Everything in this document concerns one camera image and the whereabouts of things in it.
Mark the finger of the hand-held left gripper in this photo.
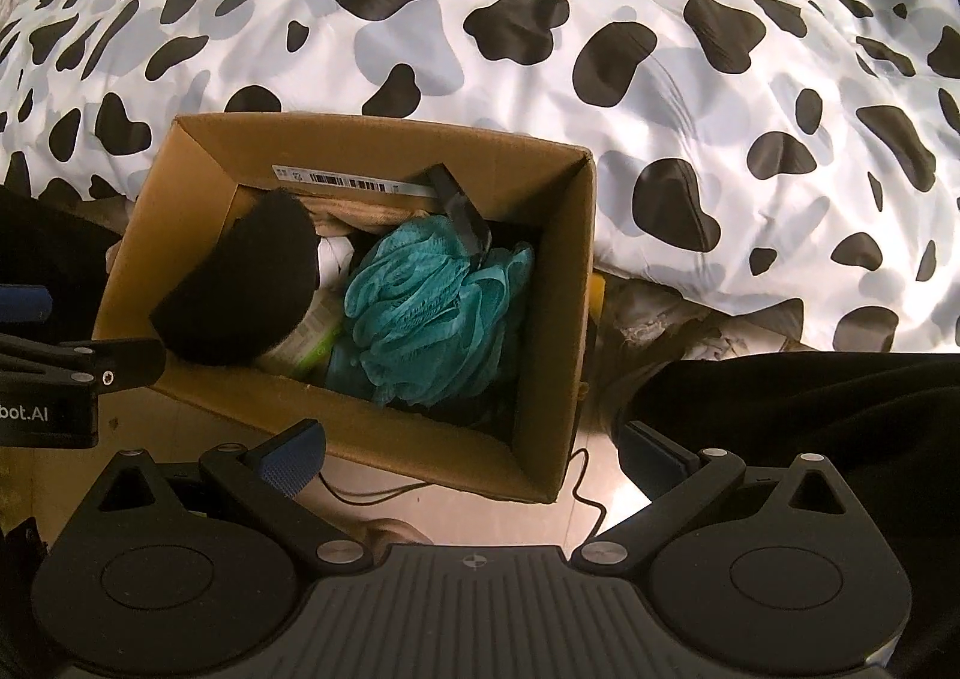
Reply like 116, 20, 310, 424
0, 336, 166, 389
0, 285, 55, 326

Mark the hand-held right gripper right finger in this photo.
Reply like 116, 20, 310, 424
574, 420, 863, 566

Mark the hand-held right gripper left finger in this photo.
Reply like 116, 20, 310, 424
97, 420, 374, 566

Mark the green wet wipes pack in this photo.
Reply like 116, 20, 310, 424
253, 292, 352, 381

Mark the black soft pouch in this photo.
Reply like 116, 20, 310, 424
150, 190, 320, 365

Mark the cardboard box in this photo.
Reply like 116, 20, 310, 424
94, 112, 597, 505

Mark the teal bath loofah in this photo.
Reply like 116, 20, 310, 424
343, 220, 536, 405

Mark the brown drawstring pouch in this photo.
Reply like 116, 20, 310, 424
304, 193, 455, 241

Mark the person's black pant leg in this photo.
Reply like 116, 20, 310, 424
611, 351, 960, 679

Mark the cow print blanket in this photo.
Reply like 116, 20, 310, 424
0, 0, 960, 354

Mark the black floor cable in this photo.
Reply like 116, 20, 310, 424
319, 448, 605, 539

